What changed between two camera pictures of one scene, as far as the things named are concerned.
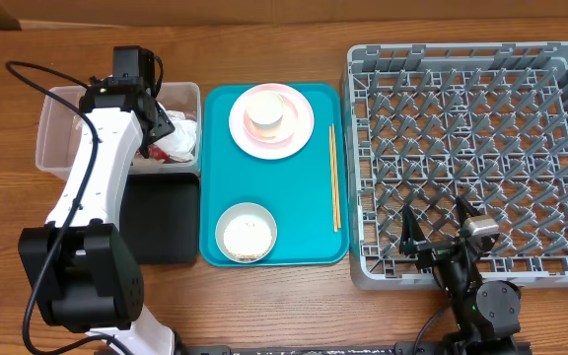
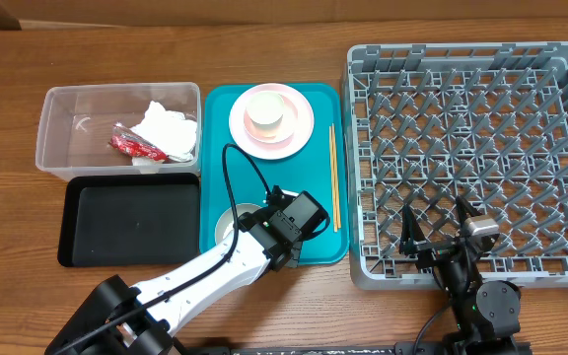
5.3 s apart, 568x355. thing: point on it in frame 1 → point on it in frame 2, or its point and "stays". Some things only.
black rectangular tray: [159, 217] stays
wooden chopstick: [336, 183] stays
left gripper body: [158, 130] → [298, 243]
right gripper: [434, 251] stays
